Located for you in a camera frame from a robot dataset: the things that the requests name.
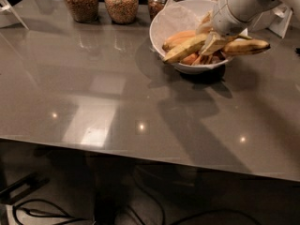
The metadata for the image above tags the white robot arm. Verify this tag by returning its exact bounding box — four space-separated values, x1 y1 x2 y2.
198 0 300 55

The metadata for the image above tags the white stand at right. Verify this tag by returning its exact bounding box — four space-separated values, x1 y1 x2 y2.
248 4 293 38

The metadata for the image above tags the white bowl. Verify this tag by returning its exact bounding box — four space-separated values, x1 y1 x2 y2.
148 0 248 76

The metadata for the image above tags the glass jar of grains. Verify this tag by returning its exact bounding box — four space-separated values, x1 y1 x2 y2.
104 0 139 24
64 0 98 23

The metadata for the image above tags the long yellow banana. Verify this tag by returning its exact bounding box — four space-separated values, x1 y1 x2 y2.
163 34 204 64

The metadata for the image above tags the black cable on floor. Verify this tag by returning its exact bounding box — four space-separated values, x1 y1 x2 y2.
11 198 95 225

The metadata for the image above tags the white stand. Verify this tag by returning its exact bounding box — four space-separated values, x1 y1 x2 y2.
248 4 293 38
0 0 28 29

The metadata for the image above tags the table pedestal leg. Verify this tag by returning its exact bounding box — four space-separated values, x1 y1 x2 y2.
86 155 134 225

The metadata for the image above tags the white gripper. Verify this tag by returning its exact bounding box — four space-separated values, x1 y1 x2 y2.
196 0 248 55

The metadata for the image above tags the white stand at left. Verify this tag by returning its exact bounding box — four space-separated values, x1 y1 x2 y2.
0 0 28 29

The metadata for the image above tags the glass jar of grains left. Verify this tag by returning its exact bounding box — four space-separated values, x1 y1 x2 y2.
64 0 98 23

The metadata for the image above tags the white paper liner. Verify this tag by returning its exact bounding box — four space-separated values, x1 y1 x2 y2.
149 0 215 50

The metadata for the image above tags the yellow banana on right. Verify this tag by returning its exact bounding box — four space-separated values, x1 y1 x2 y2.
221 39 271 56

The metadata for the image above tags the orange fruit in bowl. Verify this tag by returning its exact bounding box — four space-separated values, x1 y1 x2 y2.
162 30 195 52

